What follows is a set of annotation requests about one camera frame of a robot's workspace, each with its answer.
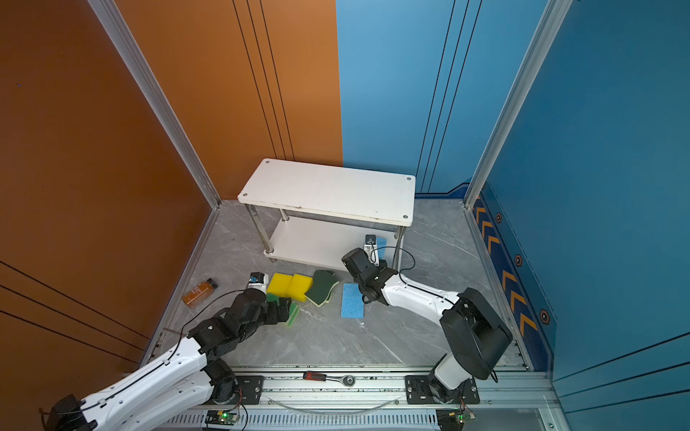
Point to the green yellow wavy sponge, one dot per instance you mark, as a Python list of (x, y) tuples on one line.
[(324, 282)]

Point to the left green circuit board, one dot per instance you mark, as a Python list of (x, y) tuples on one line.
[(222, 418)]

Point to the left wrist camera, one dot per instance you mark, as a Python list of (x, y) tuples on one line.
[(259, 281)]

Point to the right circuit board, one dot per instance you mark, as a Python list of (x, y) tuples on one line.
[(453, 419)]

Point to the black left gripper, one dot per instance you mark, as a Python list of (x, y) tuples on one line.
[(275, 316)]

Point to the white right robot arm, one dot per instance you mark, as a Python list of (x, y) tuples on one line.
[(476, 335)]

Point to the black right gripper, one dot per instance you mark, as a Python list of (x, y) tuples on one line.
[(383, 267)]

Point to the blue cellulose sponge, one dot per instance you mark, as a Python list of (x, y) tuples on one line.
[(352, 305), (381, 247)]

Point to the aluminium right corner post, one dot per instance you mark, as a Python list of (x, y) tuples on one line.
[(547, 29)]

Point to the red handled ratchet tool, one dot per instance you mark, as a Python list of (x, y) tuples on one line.
[(345, 380)]

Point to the yellow foam sponge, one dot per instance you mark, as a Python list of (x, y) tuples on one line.
[(279, 285), (298, 287)]

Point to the amber small bottle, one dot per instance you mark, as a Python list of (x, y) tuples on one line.
[(199, 293)]

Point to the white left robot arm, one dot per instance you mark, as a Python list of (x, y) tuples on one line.
[(190, 373)]

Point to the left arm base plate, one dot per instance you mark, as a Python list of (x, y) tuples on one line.
[(242, 389)]

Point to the aluminium left corner post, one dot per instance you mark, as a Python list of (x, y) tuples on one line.
[(135, 61)]

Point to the aluminium front rail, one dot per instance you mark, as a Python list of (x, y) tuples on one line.
[(515, 401)]

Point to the aluminium corner post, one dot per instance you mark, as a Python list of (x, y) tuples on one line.
[(135, 61), (547, 29)]

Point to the white two-tier shelf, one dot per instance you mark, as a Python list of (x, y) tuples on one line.
[(314, 214)]

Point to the light green flat sponge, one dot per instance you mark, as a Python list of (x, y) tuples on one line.
[(294, 309)]

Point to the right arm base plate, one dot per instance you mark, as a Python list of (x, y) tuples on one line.
[(423, 390)]

